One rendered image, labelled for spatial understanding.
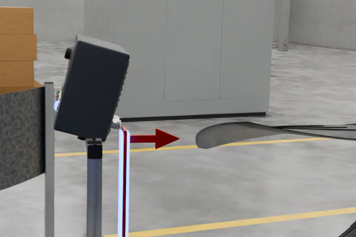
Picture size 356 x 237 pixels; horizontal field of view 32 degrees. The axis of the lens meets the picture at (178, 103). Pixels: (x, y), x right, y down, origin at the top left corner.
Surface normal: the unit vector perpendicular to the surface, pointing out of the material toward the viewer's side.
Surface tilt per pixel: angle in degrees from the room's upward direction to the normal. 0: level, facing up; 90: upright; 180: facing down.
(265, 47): 90
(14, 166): 90
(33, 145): 90
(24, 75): 90
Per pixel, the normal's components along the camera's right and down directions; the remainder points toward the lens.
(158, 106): 0.37, 0.16
